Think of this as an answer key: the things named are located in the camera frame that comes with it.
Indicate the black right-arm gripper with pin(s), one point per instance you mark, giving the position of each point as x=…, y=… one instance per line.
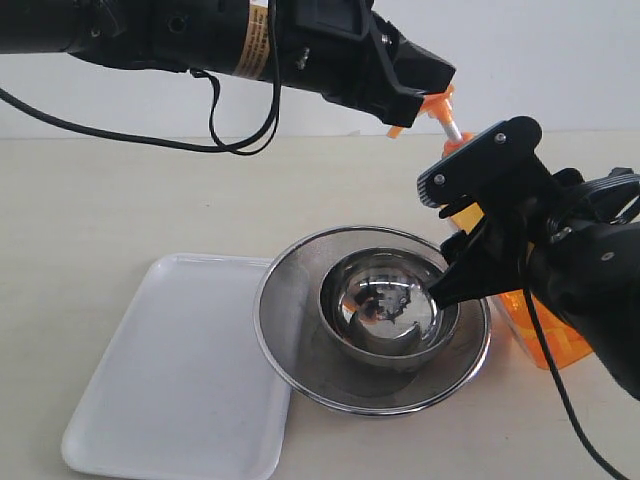
x=574, y=243

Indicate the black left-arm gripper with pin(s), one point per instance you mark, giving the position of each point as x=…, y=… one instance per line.
x=352, y=57

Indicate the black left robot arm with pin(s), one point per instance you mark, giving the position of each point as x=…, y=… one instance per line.
x=229, y=37

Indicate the small stainless steel bowl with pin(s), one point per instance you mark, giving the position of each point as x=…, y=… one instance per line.
x=376, y=306

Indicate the steel mesh strainer basket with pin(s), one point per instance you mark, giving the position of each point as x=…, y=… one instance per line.
x=299, y=349

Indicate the white rectangular plastic tray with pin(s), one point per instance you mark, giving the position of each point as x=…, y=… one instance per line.
x=183, y=390

